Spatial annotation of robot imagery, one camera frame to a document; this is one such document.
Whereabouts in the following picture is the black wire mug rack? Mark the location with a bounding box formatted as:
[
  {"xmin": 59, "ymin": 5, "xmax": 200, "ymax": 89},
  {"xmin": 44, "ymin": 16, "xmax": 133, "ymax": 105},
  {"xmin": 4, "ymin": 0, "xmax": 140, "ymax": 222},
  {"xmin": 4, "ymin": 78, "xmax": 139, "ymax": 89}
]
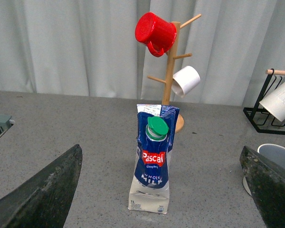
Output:
[{"xmin": 243, "ymin": 68, "xmax": 285, "ymax": 135}]

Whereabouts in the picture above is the wooden mug tree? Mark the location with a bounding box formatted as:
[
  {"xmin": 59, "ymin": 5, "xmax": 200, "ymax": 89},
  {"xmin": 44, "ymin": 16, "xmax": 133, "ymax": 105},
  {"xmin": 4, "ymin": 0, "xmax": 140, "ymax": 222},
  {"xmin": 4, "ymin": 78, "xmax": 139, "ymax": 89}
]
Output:
[{"xmin": 147, "ymin": 13, "xmax": 202, "ymax": 133}]

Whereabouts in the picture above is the red mug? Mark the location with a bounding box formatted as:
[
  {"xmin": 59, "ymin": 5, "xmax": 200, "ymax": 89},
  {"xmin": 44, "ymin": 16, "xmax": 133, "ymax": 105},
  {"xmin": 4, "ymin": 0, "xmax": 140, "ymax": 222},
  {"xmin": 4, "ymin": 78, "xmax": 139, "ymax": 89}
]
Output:
[{"xmin": 134, "ymin": 12, "xmax": 177, "ymax": 57}]

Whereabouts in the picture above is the white ribbed hanging mug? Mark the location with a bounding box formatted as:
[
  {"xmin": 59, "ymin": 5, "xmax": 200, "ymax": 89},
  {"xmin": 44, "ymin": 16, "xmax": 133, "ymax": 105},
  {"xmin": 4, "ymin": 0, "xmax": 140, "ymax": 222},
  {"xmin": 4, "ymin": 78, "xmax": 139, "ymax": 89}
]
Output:
[{"xmin": 259, "ymin": 82, "xmax": 285, "ymax": 122}]

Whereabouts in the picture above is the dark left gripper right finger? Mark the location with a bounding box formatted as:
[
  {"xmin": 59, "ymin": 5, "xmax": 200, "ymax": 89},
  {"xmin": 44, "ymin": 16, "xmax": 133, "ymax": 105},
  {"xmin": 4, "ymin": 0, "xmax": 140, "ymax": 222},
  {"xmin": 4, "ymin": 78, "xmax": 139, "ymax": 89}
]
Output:
[{"xmin": 239, "ymin": 145, "xmax": 285, "ymax": 228}]

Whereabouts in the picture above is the blue white milk carton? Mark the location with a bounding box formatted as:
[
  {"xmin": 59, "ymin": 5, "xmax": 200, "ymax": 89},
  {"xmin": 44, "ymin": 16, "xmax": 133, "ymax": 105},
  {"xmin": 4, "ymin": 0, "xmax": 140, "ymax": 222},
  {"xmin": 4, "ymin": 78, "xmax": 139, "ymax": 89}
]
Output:
[{"xmin": 128, "ymin": 104, "xmax": 179, "ymax": 214}]

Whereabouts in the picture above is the small white cup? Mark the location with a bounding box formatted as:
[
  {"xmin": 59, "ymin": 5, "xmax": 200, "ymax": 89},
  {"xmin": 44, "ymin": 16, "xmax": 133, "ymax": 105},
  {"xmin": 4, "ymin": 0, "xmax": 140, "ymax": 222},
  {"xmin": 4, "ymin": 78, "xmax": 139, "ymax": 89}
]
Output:
[{"xmin": 171, "ymin": 66, "xmax": 200, "ymax": 98}]

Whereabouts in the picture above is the white mug grey interior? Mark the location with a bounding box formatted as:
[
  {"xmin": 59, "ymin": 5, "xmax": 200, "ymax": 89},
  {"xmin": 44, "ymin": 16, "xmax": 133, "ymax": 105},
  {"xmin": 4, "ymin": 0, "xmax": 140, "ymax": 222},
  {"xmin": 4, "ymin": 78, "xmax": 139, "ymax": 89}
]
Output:
[{"xmin": 242, "ymin": 143, "xmax": 285, "ymax": 197}]

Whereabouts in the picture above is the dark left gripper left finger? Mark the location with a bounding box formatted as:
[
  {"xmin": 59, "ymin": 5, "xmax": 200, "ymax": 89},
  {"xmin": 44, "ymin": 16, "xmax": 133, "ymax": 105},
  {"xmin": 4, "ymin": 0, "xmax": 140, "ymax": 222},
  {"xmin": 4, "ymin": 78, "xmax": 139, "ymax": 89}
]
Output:
[{"xmin": 0, "ymin": 144, "xmax": 83, "ymax": 228}]

